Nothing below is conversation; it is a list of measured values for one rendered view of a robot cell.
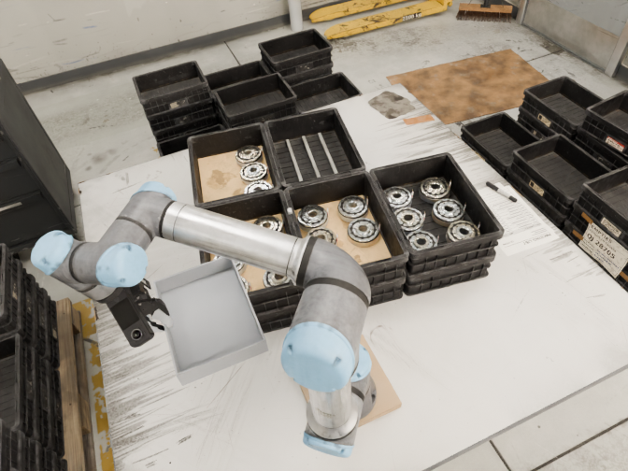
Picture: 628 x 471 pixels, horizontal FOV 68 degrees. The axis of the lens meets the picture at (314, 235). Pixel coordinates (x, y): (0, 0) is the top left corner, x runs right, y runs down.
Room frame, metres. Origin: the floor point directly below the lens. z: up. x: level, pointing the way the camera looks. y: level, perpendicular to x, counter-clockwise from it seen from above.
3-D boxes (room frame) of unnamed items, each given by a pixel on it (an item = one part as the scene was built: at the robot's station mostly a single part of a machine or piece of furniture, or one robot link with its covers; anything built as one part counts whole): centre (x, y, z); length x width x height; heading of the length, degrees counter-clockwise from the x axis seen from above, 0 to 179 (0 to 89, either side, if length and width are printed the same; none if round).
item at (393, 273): (0.99, -0.09, 0.87); 0.40 x 0.30 x 0.11; 9
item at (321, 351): (0.38, 0.00, 1.10); 0.15 x 0.12 x 0.55; 159
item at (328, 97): (2.45, -0.14, 0.31); 0.40 x 0.30 x 0.34; 109
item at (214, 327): (0.60, 0.27, 1.07); 0.27 x 0.20 x 0.05; 19
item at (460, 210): (1.05, -0.45, 0.86); 0.10 x 0.10 x 0.01
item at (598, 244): (1.15, -1.20, 0.41); 0.31 x 0.02 x 0.16; 19
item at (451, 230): (0.94, -0.47, 0.86); 0.10 x 0.10 x 0.01
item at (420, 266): (1.04, -0.39, 0.87); 0.40 x 0.30 x 0.11; 9
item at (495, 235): (1.04, -0.39, 0.92); 0.40 x 0.30 x 0.02; 9
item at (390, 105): (1.92, -0.44, 0.71); 0.22 x 0.19 x 0.01; 19
